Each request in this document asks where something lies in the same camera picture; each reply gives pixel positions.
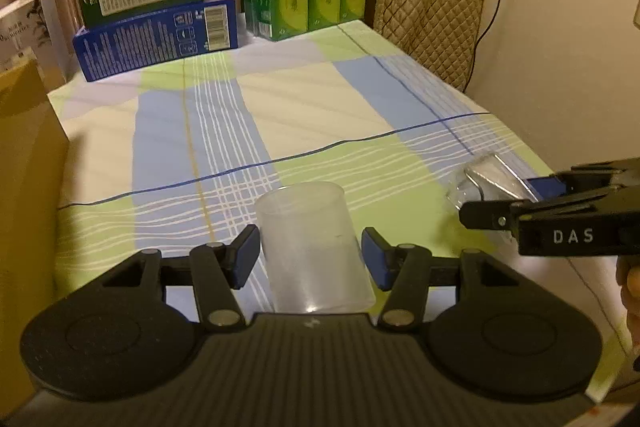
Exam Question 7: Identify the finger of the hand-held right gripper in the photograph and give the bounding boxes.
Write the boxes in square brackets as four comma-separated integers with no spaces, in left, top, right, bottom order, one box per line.
[459,187,624,231]
[527,158,640,200]

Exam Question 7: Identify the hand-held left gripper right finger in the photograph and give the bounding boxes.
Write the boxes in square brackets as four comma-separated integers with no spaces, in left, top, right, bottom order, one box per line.
[361,228,551,333]

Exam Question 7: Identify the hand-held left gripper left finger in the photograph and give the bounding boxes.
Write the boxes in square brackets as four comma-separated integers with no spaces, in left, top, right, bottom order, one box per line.
[75,227,261,333]

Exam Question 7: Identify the clear plastic case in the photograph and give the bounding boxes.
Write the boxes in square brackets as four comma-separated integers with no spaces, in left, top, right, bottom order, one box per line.
[446,151,544,214]

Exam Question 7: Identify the clear plastic cup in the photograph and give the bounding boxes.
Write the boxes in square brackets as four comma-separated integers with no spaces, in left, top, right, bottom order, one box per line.
[254,180,377,314]

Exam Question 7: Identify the black shaver box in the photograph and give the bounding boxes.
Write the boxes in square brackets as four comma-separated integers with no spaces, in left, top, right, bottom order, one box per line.
[0,58,70,403]

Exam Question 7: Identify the person's right hand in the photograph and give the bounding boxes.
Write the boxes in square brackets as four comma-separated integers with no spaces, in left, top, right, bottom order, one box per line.
[616,253,640,353]

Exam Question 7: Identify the plaid bed sheet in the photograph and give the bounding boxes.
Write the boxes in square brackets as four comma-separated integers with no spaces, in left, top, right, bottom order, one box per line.
[47,19,632,408]

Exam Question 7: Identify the quilted beige chair cover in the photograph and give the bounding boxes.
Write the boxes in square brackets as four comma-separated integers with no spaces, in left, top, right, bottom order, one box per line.
[371,0,488,94]

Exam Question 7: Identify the blue carton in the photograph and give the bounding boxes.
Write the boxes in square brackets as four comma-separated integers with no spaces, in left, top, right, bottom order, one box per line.
[72,0,239,84]

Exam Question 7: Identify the white appliance carton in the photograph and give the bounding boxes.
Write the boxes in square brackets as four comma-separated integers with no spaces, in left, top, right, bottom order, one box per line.
[0,0,69,84]

